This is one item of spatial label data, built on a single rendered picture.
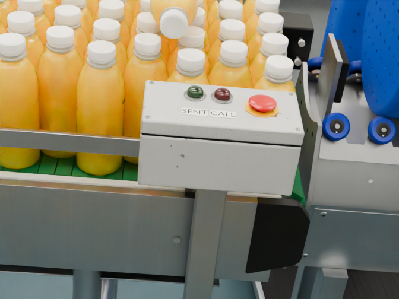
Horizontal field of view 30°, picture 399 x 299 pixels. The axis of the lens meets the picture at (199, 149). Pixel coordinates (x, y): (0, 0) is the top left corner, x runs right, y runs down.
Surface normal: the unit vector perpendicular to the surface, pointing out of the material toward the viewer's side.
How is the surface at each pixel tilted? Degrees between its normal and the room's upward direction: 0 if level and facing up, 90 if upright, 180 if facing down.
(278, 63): 0
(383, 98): 90
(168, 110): 0
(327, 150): 52
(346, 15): 90
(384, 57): 90
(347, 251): 109
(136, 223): 90
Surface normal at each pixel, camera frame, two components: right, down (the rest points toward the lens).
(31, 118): 0.84, 0.37
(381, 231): -0.03, 0.82
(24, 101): 0.58, 0.51
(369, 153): 0.06, -0.05
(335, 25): -0.94, 0.11
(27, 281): 0.10, -0.82
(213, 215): 0.00, 0.58
